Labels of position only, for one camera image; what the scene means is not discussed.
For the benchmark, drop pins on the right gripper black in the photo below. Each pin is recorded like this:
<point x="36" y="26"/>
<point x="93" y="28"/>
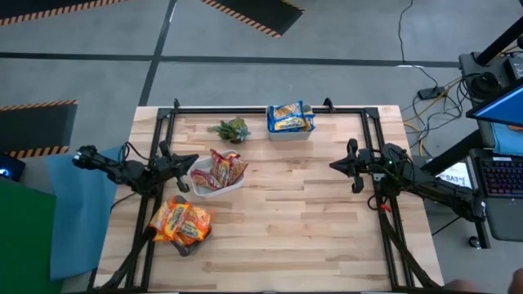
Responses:
<point x="365" y="165"/>

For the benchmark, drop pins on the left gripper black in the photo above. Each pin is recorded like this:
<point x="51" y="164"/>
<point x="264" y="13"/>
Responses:
<point x="167" y="167"/>

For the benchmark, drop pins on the orange Maruchan noodle packet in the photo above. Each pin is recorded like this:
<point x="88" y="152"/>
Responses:
<point x="169" y="218"/>
<point x="197" y="226"/>

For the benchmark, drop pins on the blue Maruchan noodle packet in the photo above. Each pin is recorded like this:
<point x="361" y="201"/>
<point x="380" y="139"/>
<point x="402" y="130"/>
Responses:
<point x="286" y="116"/>
<point x="309" y="118"/>

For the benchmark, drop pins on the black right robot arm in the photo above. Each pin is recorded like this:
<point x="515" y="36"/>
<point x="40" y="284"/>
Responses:
<point x="433" y="190"/>

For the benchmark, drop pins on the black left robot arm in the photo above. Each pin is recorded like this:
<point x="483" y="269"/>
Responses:
<point x="122" y="173"/>

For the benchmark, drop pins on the white plastic bin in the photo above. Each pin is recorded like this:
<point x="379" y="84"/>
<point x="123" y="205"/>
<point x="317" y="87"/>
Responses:
<point x="290" y="136"/>
<point x="212" y="192"/>

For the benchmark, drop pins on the small red clip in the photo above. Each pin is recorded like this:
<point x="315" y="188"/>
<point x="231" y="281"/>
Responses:
<point x="385" y="208"/>

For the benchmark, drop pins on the small potted succulent plant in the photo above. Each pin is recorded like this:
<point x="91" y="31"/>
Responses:
<point x="233" y="130"/>

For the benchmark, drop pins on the gray plastic bin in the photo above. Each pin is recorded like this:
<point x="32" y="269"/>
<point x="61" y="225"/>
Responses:
<point x="186" y="250"/>

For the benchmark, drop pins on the white paper sheet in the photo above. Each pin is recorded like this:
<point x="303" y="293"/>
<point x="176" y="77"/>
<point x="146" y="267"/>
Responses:
<point x="455" y="175"/>

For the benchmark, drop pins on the black power adapter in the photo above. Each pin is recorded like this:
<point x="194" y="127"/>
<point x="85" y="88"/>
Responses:
<point x="430" y="92"/>

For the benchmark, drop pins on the blue fabric sheet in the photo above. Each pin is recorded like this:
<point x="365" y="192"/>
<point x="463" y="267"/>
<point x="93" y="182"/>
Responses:
<point x="81" y="228"/>

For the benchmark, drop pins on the black caster wheel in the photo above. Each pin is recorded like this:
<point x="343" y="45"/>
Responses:
<point x="475" y="242"/>

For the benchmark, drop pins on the black hazard-striped floor mat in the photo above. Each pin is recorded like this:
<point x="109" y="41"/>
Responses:
<point x="32" y="126"/>
<point x="49" y="6"/>
<point x="261" y="12"/>

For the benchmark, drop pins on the gray equipment cart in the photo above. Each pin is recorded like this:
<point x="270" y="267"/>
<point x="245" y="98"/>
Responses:
<point x="468" y="65"/>

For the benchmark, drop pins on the black backlit keyboard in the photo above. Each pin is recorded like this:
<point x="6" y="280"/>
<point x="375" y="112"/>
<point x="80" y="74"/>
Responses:
<point x="504" y="177"/>

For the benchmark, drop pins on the light blue cloth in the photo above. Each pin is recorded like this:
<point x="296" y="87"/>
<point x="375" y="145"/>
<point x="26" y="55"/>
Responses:
<point x="508" y="141"/>

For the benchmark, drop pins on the gray desk shelf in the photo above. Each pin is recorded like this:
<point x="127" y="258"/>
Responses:
<point x="504" y="220"/>

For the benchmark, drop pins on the computer monitor blue screen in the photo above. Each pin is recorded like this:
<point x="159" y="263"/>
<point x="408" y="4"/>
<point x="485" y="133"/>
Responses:
<point x="502" y="107"/>

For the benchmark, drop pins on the black device with blue light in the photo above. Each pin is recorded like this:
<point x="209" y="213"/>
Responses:
<point x="10" y="168"/>

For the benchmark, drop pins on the green floor mat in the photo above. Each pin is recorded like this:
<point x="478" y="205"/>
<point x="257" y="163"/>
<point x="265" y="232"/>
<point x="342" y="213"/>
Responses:
<point x="24" y="245"/>

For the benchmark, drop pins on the black stand pole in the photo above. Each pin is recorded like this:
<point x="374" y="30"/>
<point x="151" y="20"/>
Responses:
<point x="500" y="41"/>

